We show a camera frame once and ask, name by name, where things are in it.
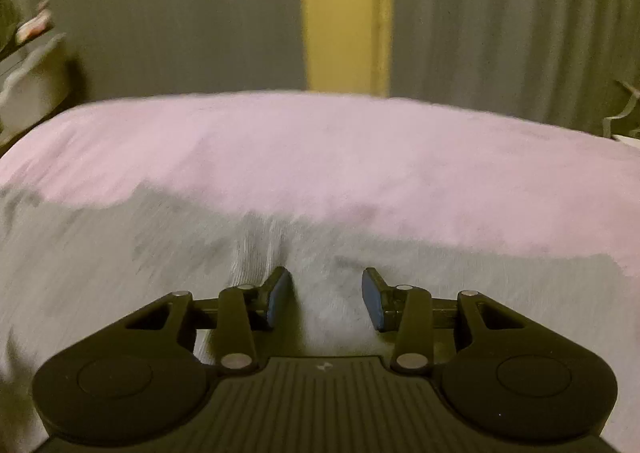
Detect pale blurred object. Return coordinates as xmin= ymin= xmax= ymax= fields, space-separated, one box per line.
xmin=0 ymin=32 xmax=71 ymax=136

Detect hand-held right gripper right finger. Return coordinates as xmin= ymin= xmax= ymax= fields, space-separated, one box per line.
xmin=361 ymin=266 xmax=517 ymax=375

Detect yellow curtain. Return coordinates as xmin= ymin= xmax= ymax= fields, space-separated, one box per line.
xmin=297 ymin=0 xmax=397 ymax=98

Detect grey pants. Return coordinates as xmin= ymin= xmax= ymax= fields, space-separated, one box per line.
xmin=0 ymin=182 xmax=640 ymax=453

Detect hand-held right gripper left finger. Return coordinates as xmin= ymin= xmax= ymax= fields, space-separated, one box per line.
xmin=125 ymin=266 xmax=292 ymax=375

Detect pink bed blanket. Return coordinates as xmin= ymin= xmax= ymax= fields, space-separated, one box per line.
xmin=0 ymin=90 xmax=640 ymax=280

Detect white cable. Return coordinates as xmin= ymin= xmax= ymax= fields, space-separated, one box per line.
xmin=602 ymin=80 xmax=640 ymax=138

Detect pink and white object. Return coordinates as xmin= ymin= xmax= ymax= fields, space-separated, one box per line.
xmin=14 ymin=0 xmax=55 ymax=45

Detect grey-green curtain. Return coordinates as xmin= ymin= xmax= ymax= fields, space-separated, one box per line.
xmin=389 ymin=0 xmax=640 ymax=136
xmin=22 ymin=0 xmax=307 ymax=110

